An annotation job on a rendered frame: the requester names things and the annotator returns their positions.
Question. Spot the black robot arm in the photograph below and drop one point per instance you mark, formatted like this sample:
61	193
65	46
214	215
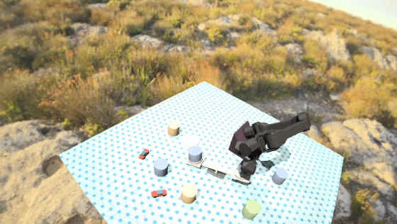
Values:
273	134

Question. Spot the white balance beam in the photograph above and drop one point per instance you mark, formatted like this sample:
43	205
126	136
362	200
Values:
219	171

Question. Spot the red toy car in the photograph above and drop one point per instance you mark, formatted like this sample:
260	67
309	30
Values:
143	154
157	193

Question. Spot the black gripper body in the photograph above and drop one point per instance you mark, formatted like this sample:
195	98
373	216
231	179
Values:
250	167

